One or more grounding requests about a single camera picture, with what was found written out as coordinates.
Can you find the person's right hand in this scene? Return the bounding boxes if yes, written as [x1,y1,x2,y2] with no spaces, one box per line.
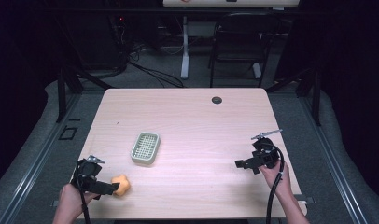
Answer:
[258,159,292,201]

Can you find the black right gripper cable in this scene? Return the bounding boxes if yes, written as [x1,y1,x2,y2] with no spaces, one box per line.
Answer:
[264,143,286,224]

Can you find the metal floor rail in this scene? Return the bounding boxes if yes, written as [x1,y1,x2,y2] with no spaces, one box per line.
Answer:
[0,92,83,224]
[297,91,370,224]

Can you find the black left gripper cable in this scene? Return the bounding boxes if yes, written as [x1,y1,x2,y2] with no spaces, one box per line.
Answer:
[74,164,92,224]

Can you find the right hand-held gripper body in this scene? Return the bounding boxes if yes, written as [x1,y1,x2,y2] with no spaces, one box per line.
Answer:
[250,128,284,172]

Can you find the green soap dish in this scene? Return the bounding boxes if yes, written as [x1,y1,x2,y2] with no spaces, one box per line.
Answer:
[130,132,161,165]

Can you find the black folding chair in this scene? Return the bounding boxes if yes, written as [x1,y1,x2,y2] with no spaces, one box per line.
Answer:
[207,11,281,89]

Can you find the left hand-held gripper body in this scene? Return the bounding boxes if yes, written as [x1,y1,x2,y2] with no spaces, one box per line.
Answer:
[70,154,106,194]

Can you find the black metal stand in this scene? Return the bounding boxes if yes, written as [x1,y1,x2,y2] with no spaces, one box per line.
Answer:
[54,65,115,124]
[265,67,323,127]

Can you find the white desk leg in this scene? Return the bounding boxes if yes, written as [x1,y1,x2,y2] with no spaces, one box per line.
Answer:
[179,15,191,80]

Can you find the person's left hand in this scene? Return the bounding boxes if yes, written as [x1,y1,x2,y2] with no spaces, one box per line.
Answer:
[58,182,101,220]

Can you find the black floor cables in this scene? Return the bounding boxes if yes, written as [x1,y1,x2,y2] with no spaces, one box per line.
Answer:
[127,43,186,90]

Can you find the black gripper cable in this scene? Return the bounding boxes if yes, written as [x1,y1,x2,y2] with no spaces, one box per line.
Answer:
[74,164,92,224]
[264,143,286,224]

